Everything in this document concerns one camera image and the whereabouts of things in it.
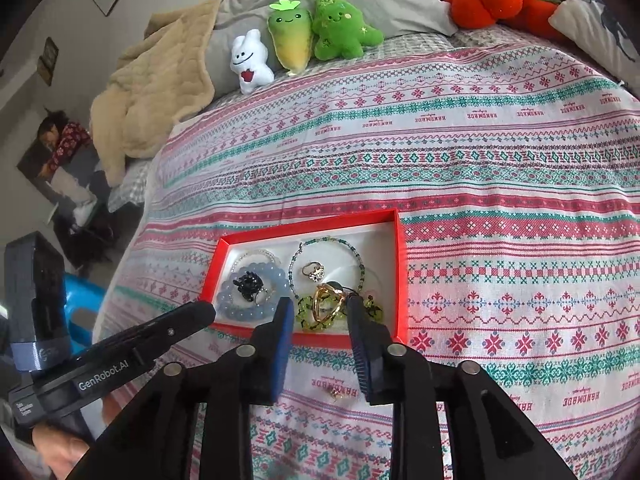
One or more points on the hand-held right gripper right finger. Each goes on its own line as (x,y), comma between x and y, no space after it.
(362,355)

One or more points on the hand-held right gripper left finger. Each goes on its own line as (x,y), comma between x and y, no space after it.
(280,350)

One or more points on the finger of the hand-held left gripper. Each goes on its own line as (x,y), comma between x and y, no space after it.
(170,327)

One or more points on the red jewelry box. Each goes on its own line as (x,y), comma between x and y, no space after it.
(370,250)

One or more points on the person's left hand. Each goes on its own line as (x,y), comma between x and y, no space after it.
(60,452)

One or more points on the blue plastic stool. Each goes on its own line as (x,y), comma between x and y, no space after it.
(85,300)

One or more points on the small gold earring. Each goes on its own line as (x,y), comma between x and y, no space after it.
(335,394)

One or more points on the beige quilted blanket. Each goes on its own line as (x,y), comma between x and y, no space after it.
(150,90)

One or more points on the white rabbit plush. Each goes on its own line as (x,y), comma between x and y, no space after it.
(250,67)

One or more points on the yellow green carrot plush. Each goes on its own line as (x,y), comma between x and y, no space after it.
(290,40)

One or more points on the green tree plush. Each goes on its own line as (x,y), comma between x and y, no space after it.
(340,30)

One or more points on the orange pumpkin plush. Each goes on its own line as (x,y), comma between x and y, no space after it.
(485,0)

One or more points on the white deer print pillow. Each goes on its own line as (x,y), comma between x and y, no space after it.
(590,25)

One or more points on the small dark wall picture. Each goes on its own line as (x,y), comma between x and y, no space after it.
(48,60)

